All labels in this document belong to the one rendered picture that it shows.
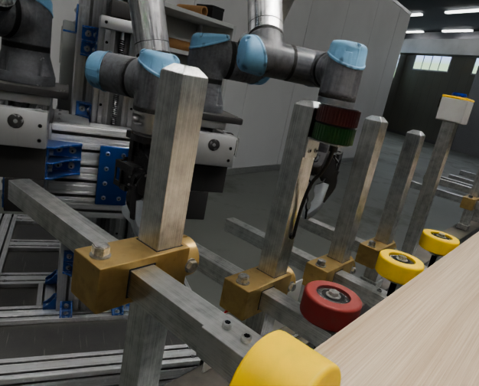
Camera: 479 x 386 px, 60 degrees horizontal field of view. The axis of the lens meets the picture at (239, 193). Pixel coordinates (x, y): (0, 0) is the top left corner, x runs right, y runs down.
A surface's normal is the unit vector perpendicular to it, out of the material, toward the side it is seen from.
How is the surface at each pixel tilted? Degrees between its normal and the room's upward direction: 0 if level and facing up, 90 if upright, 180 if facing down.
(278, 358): 26
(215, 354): 90
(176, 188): 90
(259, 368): 43
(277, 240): 90
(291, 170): 90
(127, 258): 0
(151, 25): 76
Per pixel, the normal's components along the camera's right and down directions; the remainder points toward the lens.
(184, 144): 0.73, 0.32
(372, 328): 0.18, -0.94
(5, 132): 0.36, 0.33
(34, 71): 0.73, 0.02
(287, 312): -0.65, 0.09
